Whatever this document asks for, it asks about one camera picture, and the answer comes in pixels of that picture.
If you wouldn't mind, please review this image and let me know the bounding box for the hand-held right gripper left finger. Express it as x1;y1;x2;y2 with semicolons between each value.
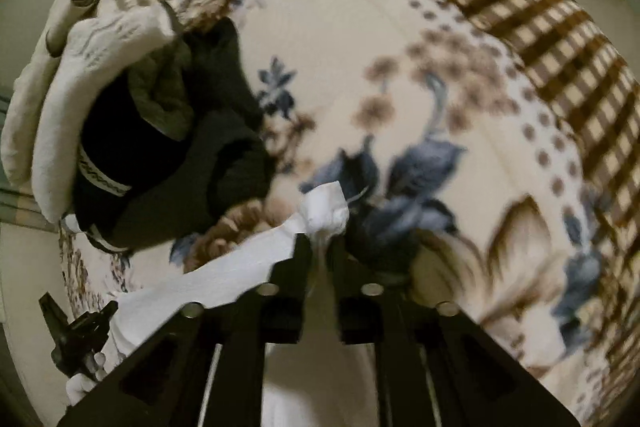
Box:
57;233;314;427

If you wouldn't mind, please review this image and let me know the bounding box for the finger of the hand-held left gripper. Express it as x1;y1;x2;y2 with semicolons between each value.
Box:
39;291;120;380

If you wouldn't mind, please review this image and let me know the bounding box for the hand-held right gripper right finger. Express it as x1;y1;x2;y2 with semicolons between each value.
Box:
326;238;582;427

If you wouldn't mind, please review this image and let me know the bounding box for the white t-shirt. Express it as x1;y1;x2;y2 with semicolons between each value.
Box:
65;181;382;427

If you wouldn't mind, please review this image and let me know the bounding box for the grey-green folded garment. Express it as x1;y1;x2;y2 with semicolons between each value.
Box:
127;49;197;142

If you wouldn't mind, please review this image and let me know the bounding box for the cream folded garment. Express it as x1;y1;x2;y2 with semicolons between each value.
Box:
32;4;179;226
0;0;173;188

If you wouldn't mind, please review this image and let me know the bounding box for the floral blanket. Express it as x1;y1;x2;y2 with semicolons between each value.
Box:
57;0;640;390

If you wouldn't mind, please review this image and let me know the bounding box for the brown checked bed sheet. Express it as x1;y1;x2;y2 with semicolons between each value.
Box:
280;0;640;260

